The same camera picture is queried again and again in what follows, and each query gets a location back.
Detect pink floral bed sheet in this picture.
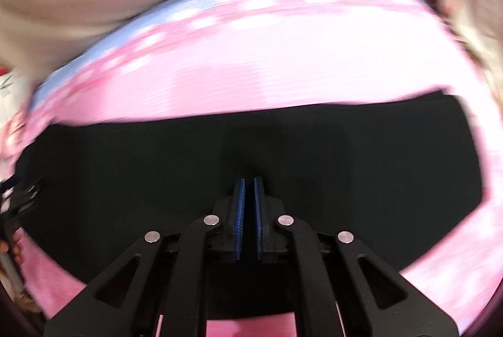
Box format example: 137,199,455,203
8,0,502,336

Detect white cartoon cat pillow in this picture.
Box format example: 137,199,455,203
0,67,34,167

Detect black pants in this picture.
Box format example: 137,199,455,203
15,91,486,320

